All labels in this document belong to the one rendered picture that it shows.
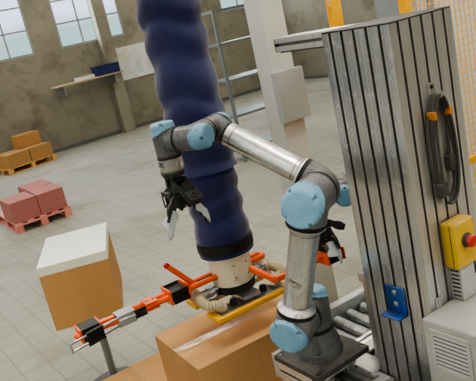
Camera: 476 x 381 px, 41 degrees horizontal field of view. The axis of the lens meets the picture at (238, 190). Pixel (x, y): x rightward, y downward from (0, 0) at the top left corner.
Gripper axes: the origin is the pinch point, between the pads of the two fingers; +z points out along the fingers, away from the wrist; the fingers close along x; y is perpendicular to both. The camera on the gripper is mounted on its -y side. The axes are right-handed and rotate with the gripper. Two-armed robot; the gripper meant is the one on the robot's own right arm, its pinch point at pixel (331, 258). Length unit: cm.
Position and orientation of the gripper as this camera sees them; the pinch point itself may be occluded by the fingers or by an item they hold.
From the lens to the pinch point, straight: 248.7
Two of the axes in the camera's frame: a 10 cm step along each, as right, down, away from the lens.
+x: 5.1, 1.2, -8.5
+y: -8.3, 3.2, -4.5
